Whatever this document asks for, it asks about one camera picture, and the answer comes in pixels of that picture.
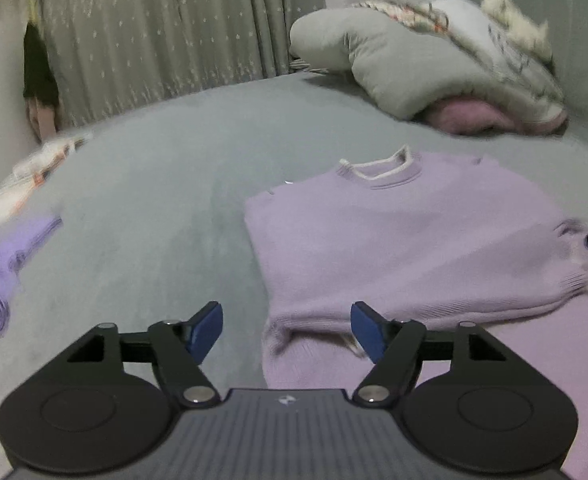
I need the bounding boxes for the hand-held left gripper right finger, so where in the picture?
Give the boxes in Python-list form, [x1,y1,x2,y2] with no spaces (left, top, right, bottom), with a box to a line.
[350,301,550,407]

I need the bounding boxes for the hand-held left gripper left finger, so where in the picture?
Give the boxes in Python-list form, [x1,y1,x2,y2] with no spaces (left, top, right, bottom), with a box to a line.
[33,301,223,407]

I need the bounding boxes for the lilac knit sweater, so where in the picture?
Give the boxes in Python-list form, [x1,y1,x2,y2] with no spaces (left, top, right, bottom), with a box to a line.
[244,145,588,480]

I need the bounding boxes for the white folded clothes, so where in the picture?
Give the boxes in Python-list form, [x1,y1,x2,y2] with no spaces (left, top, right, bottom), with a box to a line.
[0,132,95,233]

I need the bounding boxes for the pink cushion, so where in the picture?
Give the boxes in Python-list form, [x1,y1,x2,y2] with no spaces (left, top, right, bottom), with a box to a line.
[424,97,569,137]

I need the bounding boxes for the purple garment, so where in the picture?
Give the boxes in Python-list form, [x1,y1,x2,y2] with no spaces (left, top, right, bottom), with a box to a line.
[0,216,64,341]

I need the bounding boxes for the grey padded headboard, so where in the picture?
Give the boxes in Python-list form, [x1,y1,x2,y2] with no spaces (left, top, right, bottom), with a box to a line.
[399,0,588,161]

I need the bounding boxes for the patterned white pillow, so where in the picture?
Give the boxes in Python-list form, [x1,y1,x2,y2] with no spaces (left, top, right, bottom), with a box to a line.
[349,0,569,128]

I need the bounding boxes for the pink hanging garment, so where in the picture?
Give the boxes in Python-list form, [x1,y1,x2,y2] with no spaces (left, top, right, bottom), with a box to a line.
[28,97,60,143]

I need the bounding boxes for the grey pillow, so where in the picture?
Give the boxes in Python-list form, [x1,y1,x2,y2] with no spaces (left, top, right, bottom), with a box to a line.
[290,10,479,120]

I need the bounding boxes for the grey star-print curtain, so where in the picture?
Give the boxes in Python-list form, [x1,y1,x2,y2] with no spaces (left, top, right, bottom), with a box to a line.
[31,0,325,126]

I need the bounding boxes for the dark hanging garment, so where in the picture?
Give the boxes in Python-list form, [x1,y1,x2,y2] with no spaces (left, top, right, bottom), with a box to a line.
[22,22,60,108]

